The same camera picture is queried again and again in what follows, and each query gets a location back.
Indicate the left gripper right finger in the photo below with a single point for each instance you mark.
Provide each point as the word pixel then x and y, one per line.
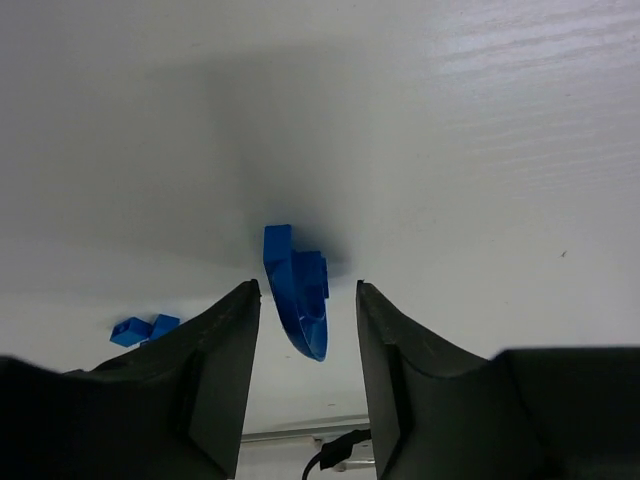
pixel 437 411

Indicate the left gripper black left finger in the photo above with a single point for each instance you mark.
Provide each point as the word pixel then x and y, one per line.
pixel 171 409

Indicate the blue lego piece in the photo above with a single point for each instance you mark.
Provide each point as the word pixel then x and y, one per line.
pixel 298 281

